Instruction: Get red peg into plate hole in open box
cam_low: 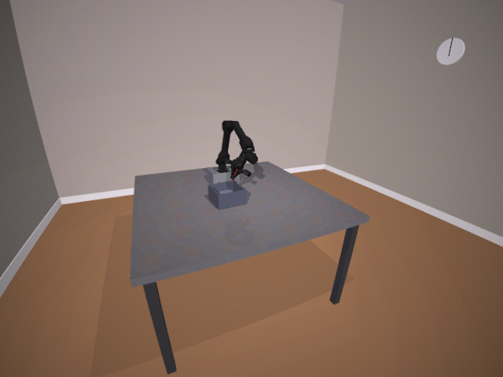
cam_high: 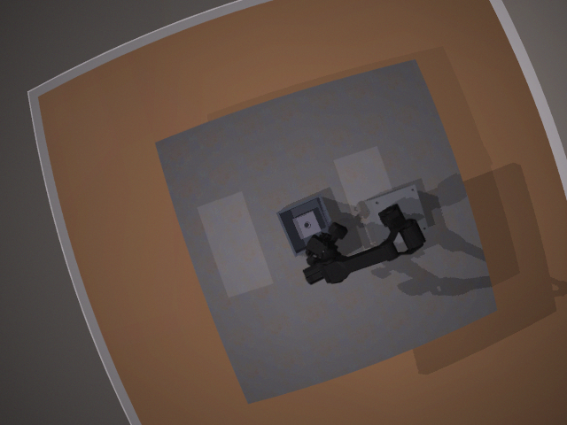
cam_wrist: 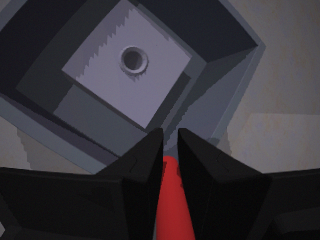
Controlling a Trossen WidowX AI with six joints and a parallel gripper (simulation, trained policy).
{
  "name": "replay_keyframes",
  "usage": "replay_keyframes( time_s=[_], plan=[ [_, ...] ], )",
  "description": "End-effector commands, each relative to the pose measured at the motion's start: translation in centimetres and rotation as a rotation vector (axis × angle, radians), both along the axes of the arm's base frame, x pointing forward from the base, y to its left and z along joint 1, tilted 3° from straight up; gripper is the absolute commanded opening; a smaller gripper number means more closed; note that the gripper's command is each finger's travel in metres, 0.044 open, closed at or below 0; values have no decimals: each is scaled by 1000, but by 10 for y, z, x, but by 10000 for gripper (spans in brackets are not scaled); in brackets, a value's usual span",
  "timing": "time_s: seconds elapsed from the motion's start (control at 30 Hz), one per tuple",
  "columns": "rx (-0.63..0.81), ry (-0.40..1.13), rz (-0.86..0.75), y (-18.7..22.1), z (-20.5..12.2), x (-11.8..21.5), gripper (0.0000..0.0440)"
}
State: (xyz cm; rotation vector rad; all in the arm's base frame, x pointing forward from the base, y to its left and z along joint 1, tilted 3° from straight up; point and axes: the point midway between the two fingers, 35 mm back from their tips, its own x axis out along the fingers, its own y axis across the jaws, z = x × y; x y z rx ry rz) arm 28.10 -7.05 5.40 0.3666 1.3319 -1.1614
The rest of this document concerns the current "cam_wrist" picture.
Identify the grey square plate with hole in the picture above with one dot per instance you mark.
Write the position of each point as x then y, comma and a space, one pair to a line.
127, 36

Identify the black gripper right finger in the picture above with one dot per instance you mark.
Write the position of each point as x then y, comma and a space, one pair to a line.
229, 200

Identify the dark grey open box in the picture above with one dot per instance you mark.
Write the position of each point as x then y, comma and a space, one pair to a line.
38, 37

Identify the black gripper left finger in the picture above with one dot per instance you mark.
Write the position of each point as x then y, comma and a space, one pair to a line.
118, 203

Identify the red peg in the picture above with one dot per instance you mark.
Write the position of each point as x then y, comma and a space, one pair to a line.
172, 213

